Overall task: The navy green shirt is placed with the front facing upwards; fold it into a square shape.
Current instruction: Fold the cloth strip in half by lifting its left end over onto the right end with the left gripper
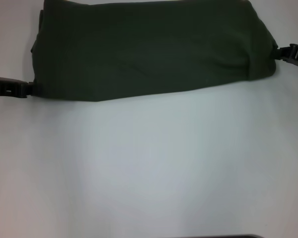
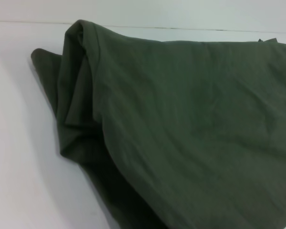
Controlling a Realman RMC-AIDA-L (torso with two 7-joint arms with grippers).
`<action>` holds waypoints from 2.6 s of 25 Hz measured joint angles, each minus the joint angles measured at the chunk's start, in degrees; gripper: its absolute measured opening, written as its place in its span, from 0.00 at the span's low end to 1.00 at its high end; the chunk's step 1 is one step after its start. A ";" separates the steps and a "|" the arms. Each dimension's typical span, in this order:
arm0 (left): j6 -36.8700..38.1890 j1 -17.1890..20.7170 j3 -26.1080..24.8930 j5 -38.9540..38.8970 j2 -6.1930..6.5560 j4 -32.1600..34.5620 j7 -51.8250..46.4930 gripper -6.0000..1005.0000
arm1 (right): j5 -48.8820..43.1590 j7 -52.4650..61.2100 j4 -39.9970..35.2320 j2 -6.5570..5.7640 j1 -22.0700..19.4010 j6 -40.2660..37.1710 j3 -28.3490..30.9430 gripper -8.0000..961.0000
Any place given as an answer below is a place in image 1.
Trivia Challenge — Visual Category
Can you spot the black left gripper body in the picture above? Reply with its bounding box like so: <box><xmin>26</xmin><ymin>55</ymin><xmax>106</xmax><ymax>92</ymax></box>
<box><xmin>0</xmin><ymin>76</ymin><xmax>15</xmax><ymax>98</ymax></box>

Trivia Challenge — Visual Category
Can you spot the dark green FREE t-shirt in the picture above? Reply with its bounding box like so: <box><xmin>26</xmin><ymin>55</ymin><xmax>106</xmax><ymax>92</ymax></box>
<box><xmin>30</xmin><ymin>0</ymin><xmax>280</xmax><ymax>103</ymax></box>

